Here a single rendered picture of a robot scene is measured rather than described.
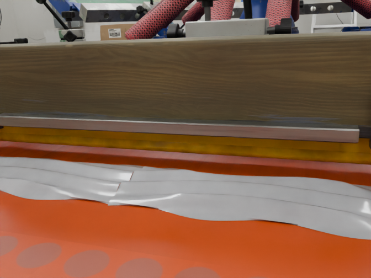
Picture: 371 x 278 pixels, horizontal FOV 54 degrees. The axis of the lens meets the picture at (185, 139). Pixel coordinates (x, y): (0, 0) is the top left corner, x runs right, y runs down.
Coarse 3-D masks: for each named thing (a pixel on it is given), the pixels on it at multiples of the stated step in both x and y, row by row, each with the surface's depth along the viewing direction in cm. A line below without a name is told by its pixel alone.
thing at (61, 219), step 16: (0, 144) 40; (16, 144) 40; (32, 144) 40; (48, 144) 39; (64, 160) 34; (80, 160) 34; (96, 160) 34; (112, 160) 34; (128, 160) 33; (144, 160) 33; (0, 192) 28; (0, 208) 25; (16, 208) 25; (32, 208) 25; (48, 208) 25; (64, 208) 25; (80, 208) 25; (96, 208) 24; (0, 224) 23; (16, 224) 23; (32, 224) 23; (48, 224) 23; (64, 224) 23; (80, 224) 22; (64, 240) 21
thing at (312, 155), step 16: (64, 144) 37; (80, 144) 36; (96, 144) 35; (112, 144) 35; (128, 144) 34; (144, 144) 34; (160, 144) 33; (176, 144) 33; (192, 144) 32; (208, 144) 32; (304, 160) 30; (320, 160) 29; (336, 160) 29; (352, 160) 28; (368, 160) 28
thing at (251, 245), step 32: (160, 160) 33; (192, 160) 33; (224, 160) 32; (256, 160) 32; (288, 160) 32; (96, 224) 22; (128, 224) 22; (160, 224) 22; (192, 224) 22; (224, 224) 22; (256, 224) 22; (288, 224) 21; (192, 256) 19; (224, 256) 19; (256, 256) 19; (288, 256) 19; (320, 256) 18; (352, 256) 18
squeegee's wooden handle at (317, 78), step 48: (0, 48) 34; (48, 48) 33; (96, 48) 31; (144, 48) 30; (192, 48) 29; (240, 48) 28; (288, 48) 27; (336, 48) 26; (0, 96) 36; (48, 96) 34; (96, 96) 33; (144, 96) 31; (192, 96) 30; (240, 96) 29; (288, 96) 28; (336, 96) 26
